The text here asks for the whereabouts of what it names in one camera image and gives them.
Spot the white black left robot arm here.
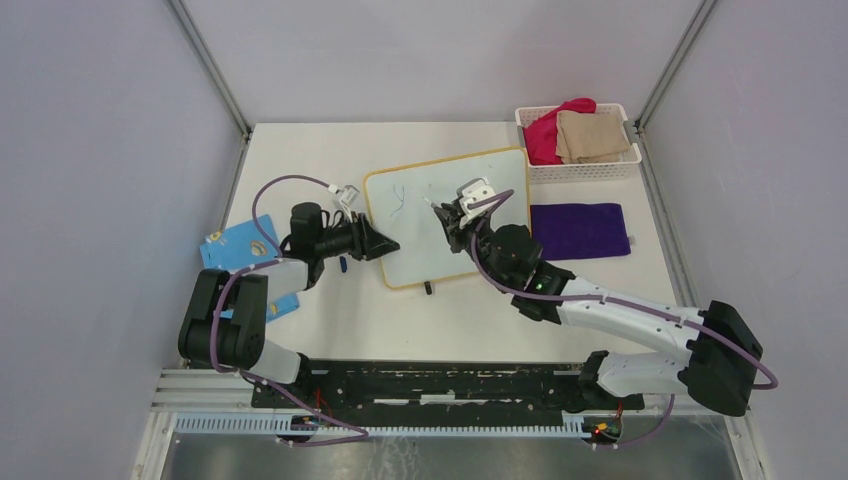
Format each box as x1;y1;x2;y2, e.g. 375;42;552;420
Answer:
177;202;401;408

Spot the aluminium frame rail left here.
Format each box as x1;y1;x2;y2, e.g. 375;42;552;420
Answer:
165;0;254;144

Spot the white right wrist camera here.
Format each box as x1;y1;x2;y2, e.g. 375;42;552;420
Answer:
456;177;495;219

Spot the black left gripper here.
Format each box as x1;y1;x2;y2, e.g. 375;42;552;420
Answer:
314;211;399;261

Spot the aluminium frame rail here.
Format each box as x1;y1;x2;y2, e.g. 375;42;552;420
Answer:
165;0;254;144
631;0;721;306

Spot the white perforated plastic basket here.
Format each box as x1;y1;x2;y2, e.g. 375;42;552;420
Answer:
528;103;643;184

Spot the purple towel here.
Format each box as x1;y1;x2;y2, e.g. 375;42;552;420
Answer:
530;203;631;261

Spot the beige cloth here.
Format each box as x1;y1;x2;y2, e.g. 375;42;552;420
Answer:
555;110;631;164

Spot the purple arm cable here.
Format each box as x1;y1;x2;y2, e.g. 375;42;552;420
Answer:
209;174;370;448
467;188;779;450

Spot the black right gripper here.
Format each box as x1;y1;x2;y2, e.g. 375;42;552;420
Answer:
435;203;511;292

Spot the red cloth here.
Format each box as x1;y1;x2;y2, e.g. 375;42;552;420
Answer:
524;98;597;166

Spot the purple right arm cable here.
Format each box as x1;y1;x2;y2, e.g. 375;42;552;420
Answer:
467;188;779;450

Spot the blue picture book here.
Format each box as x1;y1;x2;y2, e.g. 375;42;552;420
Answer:
199;214;300;323

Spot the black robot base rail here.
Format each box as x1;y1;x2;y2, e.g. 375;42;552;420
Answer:
287;359;645;427

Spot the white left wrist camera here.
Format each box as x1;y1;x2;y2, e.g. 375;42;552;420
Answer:
327;184;361;216

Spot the aluminium frame rail right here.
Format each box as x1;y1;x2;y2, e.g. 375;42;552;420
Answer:
631;0;721;306

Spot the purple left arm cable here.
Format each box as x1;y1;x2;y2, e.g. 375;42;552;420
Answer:
209;174;370;448

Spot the yellow framed whiteboard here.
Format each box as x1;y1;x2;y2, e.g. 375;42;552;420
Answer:
363;147;530;289

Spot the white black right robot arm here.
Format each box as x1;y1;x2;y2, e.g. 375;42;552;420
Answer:
432;201;778;417

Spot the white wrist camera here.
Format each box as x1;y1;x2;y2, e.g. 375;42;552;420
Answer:
327;184;361;216
456;177;495;219

